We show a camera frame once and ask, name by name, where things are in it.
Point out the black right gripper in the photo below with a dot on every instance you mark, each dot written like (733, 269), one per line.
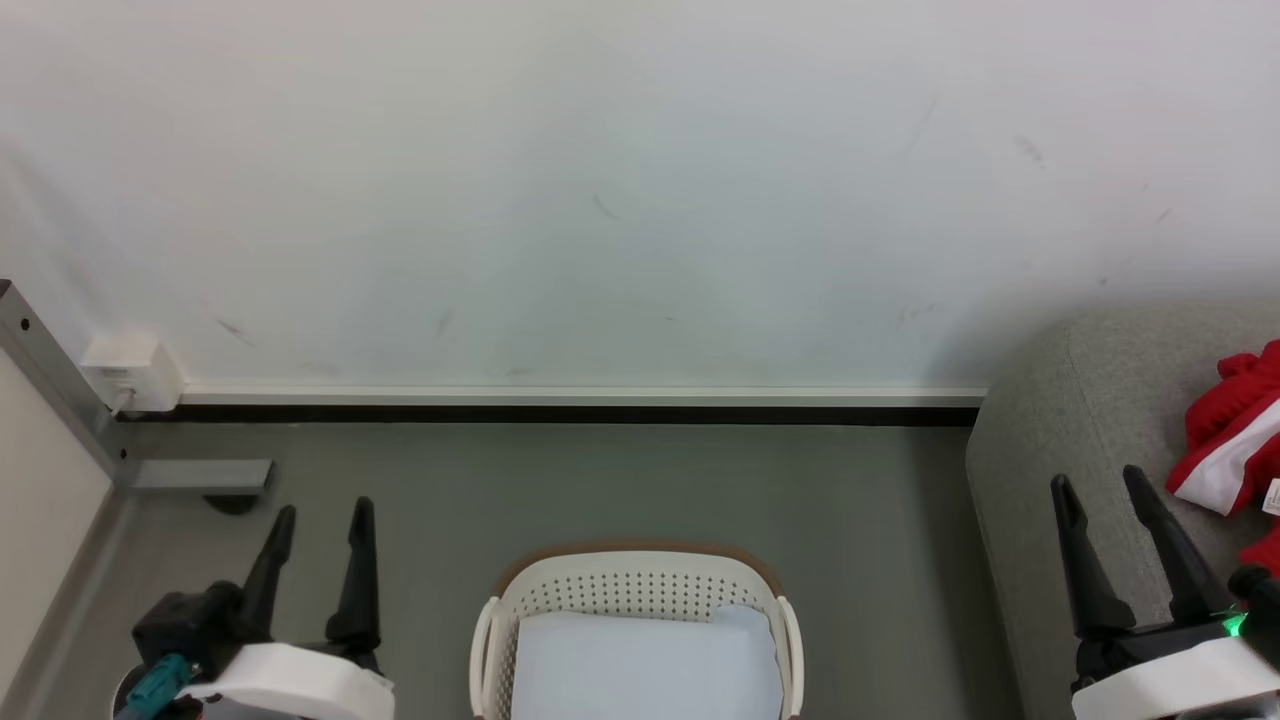
(1150, 645)

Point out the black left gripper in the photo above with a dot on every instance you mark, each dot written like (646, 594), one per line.
(195, 625)

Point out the red and white garment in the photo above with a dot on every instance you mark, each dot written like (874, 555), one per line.
(1230, 430)

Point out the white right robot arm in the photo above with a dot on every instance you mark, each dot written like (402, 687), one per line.
(1180, 685)

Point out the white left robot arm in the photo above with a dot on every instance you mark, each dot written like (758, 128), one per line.
(290, 685)

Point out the white perforated laundry basket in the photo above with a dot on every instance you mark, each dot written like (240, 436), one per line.
(620, 590)

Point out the white garment tag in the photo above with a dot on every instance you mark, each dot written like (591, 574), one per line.
(1273, 497)

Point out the grey fabric sofa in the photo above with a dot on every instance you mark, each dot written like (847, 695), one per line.
(1050, 420)

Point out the white and black baseboard strip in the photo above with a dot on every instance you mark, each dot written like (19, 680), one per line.
(580, 403)

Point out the light blue folded cloth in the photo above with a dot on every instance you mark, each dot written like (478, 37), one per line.
(640, 670)

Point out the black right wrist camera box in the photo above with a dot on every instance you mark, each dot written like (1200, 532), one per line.
(1262, 600)

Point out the white wall socket box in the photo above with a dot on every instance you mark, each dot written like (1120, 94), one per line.
(130, 370)

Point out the grey metal partition frame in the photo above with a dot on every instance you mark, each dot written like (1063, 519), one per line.
(55, 390)

